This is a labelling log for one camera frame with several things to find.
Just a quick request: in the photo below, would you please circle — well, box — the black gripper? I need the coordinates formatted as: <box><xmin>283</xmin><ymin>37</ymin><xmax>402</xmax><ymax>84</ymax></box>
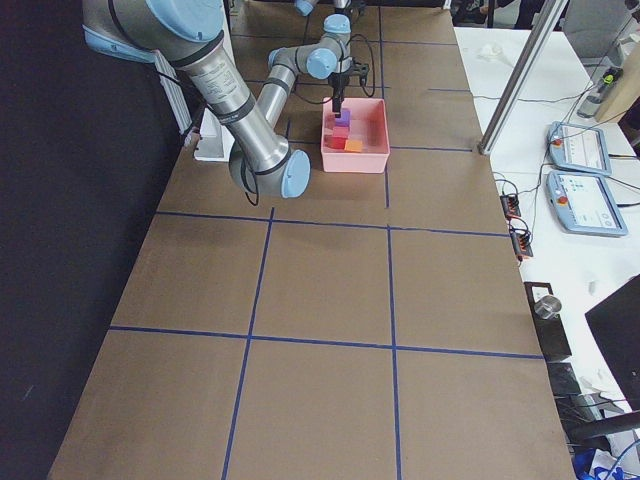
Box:
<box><xmin>328</xmin><ymin>60</ymin><xmax>370</xmax><ymax>112</ymax></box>

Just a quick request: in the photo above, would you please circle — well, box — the purple foam block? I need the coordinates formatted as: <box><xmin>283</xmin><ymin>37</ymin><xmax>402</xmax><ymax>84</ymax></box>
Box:
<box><xmin>334</xmin><ymin>108</ymin><xmax>351</xmax><ymax>128</ymax></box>

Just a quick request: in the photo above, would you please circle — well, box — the red foam block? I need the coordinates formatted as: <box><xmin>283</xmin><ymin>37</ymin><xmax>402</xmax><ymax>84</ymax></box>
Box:
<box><xmin>325</xmin><ymin>125</ymin><xmax>350</xmax><ymax>150</ymax></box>

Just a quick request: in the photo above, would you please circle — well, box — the orange foam block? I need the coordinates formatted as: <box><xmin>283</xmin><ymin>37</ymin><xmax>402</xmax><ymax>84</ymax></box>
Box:
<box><xmin>344</xmin><ymin>138</ymin><xmax>364</xmax><ymax>153</ymax></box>

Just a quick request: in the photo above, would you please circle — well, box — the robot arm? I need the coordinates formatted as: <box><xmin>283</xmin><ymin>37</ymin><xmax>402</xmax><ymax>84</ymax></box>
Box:
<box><xmin>82</xmin><ymin>0</ymin><xmax>370</xmax><ymax>202</ymax></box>
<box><xmin>294</xmin><ymin>0</ymin><xmax>366</xmax><ymax>17</ymax></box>

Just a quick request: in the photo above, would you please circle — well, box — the pink plastic bin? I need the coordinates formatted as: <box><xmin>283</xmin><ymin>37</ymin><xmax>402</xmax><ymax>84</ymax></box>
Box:
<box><xmin>320</xmin><ymin>97</ymin><xmax>390</xmax><ymax>174</ymax></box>

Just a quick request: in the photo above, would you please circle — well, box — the black power connector left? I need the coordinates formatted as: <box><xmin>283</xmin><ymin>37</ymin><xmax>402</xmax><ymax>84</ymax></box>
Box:
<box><xmin>499</xmin><ymin>193</ymin><xmax>521</xmax><ymax>220</ymax></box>

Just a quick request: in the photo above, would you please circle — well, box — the black power connector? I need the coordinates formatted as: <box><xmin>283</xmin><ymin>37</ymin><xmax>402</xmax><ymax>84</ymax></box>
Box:
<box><xmin>509</xmin><ymin>227</ymin><xmax>533</xmax><ymax>261</ymax></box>
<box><xmin>499</xmin><ymin>193</ymin><xmax>521</xmax><ymax>220</ymax></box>

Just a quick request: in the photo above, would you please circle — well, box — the black power connector right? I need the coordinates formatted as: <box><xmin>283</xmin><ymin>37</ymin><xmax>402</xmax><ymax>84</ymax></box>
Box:
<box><xmin>509</xmin><ymin>227</ymin><xmax>533</xmax><ymax>261</ymax></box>

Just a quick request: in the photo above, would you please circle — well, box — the upper teach pendant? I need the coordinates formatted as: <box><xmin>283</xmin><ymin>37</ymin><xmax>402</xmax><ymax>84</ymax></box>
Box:
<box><xmin>547</xmin><ymin>121</ymin><xmax>612</xmax><ymax>176</ymax></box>

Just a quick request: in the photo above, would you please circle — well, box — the teach pendant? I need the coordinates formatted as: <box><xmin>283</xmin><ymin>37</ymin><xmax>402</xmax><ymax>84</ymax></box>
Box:
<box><xmin>547</xmin><ymin>121</ymin><xmax>612</xmax><ymax>176</ymax></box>
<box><xmin>546</xmin><ymin>170</ymin><xmax>628</xmax><ymax>238</ymax></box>

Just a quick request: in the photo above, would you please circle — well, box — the brown paper table cover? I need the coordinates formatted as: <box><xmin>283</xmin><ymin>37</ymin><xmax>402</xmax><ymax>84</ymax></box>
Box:
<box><xmin>50</xmin><ymin>7</ymin><xmax>573</xmax><ymax>479</ymax></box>

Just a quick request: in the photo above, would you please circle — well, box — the lower teach pendant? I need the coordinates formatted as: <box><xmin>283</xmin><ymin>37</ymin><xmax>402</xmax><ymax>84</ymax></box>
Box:
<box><xmin>546</xmin><ymin>170</ymin><xmax>628</xmax><ymax>238</ymax></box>

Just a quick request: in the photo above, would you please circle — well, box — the silver metal cylinder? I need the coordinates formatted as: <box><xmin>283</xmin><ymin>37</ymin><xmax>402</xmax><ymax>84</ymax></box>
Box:
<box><xmin>533</xmin><ymin>294</ymin><xmax>562</xmax><ymax>320</ymax></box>

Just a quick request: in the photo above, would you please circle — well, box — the black box with label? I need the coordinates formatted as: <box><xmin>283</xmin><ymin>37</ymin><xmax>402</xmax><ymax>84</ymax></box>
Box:
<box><xmin>524</xmin><ymin>282</ymin><xmax>572</xmax><ymax>362</ymax></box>

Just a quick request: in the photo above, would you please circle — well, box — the black monitor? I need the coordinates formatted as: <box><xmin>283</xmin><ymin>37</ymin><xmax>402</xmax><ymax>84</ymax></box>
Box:
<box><xmin>585</xmin><ymin>278</ymin><xmax>640</xmax><ymax>410</ymax></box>

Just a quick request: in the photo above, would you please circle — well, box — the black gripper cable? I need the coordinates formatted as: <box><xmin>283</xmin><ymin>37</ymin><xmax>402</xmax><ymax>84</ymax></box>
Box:
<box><xmin>294</xmin><ymin>33</ymin><xmax>377</xmax><ymax>105</ymax></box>

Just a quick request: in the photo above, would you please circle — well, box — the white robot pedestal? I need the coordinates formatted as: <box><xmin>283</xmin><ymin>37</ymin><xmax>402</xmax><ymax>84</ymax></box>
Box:
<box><xmin>153</xmin><ymin>50</ymin><xmax>234</xmax><ymax>163</ymax></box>

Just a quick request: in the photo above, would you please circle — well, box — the aluminium frame post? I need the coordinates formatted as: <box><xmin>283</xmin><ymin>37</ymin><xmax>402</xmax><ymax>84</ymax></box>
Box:
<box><xmin>478</xmin><ymin>0</ymin><xmax>568</xmax><ymax>155</ymax></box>

